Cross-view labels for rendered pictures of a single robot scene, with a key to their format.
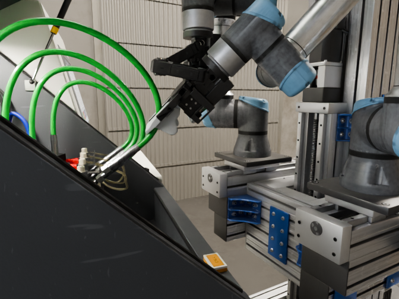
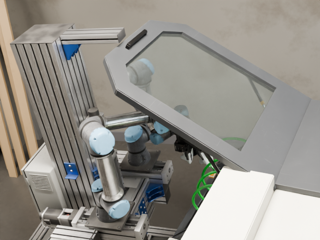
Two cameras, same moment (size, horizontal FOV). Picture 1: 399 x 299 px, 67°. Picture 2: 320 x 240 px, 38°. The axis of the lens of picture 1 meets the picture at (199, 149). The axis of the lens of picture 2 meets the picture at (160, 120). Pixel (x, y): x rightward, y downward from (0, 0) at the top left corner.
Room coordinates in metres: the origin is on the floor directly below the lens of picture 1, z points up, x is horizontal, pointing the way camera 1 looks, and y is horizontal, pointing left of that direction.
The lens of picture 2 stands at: (2.10, 1.56, 2.81)
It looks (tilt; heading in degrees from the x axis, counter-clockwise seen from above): 32 degrees down; 232
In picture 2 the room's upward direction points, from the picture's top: 10 degrees counter-clockwise
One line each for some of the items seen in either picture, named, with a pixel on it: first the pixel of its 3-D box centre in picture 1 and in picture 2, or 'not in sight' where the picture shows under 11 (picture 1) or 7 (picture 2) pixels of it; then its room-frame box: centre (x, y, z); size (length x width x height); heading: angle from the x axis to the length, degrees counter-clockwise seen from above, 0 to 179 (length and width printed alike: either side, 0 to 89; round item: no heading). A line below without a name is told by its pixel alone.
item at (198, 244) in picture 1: (182, 249); (200, 208); (0.74, 0.04, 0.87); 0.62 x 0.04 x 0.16; 19
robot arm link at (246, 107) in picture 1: (251, 113); (104, 191); (1.20, -0.21, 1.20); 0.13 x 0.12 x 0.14; 80
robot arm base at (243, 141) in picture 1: (252, 142); (107, 206); (1.19, -0.21, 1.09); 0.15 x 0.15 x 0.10
